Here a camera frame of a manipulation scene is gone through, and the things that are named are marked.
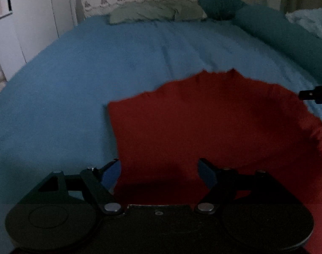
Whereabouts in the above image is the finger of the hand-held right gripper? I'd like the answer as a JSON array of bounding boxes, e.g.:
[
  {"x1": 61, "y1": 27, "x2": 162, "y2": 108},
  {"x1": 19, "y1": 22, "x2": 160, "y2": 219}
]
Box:
[{"x1": 299, "y1": 85, "x2": 322, "y2": 105}]

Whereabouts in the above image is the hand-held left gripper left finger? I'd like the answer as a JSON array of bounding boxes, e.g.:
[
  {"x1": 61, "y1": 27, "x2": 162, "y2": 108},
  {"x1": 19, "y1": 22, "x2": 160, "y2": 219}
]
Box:
[{"x1": 38, "y1": 159, "x2": 124, "y2": 215}]

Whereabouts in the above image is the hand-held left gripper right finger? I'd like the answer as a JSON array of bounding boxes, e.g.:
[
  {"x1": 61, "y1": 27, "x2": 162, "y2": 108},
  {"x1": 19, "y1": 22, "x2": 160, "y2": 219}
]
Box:
[{"x1": 195, "y1": 158, "x2": 280, "y2": 214}]

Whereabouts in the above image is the red cloth garment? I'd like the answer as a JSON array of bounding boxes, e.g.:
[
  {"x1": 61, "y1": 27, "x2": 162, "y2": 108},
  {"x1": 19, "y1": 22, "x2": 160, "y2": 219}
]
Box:
[{"x1": 107, "y1": 69, "x2": 322, "y2": 254}]

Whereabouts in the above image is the teal bolster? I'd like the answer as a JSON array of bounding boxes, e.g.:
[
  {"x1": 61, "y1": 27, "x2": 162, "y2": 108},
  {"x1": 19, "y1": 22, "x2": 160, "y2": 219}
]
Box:
[{"x1": 234, "y1": 5, "x2": 322, "y2": 80}]

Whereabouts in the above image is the light blue fluffy blanket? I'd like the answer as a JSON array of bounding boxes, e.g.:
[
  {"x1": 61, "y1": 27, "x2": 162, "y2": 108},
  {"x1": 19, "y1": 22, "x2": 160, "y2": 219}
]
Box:
[{"x1": 285, "y1": 7, "x2": 322, "y2": 42}]

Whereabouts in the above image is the blue bed sheet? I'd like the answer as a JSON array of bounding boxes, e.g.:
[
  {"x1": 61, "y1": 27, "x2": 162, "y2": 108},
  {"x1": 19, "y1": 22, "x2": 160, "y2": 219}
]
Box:
[{"x1": 0, "y1": 16, "x2": 322, "y2": 254}]

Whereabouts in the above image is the teal pillow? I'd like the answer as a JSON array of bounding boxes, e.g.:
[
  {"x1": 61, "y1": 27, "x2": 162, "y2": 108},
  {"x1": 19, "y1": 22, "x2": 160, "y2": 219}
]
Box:
[{"x1": 196, "y1": 0, "x2": 246, "y2": 21}]

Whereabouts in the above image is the white wardrobe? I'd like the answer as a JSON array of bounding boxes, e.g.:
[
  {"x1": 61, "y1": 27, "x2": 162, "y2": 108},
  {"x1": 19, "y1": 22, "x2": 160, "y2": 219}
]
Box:
[{"x1": 0, "y1": 0, "x2": 74, "y2": 81}]

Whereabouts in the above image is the green folded cloth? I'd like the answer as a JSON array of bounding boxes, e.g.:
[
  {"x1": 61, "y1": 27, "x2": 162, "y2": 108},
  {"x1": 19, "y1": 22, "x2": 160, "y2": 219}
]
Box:
[{"x1": 108, "y1": 0, "x2": 208, "y2": 24}]

